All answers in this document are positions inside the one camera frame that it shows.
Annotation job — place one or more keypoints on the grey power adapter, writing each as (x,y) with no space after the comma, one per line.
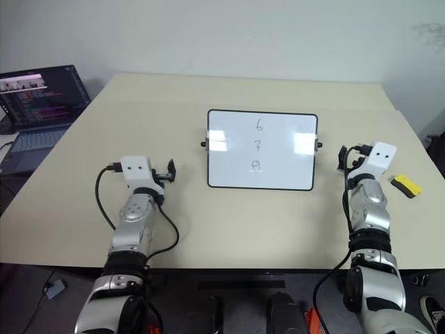
(55,288)

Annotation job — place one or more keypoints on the orange plastic clip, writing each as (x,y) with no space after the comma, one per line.
(312,321)

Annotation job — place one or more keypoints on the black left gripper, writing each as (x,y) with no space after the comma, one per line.
(160,176)

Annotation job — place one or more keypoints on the open grey laptop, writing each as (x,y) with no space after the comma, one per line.
(34,101)

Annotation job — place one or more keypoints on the black framed tabletop whiteboard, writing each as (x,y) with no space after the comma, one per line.
(236,156)

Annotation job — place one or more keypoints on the dark rounded shape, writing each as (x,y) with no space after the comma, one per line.
(285,315)

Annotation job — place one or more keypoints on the black chair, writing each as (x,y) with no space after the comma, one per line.
(436,146)

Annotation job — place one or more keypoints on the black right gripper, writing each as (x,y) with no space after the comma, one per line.
(358,161)

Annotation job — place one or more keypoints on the yellow black whiteboard eraser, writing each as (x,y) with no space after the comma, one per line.
(407,182)

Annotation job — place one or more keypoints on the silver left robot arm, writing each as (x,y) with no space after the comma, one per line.
(132,226)

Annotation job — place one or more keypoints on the black white sneaker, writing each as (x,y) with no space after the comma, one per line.
(432,315)

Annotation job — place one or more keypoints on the black bar under table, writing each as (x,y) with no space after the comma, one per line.
(241,284)

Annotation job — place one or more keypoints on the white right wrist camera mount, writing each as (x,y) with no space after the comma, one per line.
(382,156)

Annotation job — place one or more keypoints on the red plastic part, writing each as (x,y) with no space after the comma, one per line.
(154,330)

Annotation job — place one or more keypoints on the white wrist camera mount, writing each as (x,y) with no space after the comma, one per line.
(382,156)
(135,168)

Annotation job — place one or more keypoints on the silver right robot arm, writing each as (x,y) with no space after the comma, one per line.
(372,212)

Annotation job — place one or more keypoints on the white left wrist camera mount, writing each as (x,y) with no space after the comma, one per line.
(135,168)

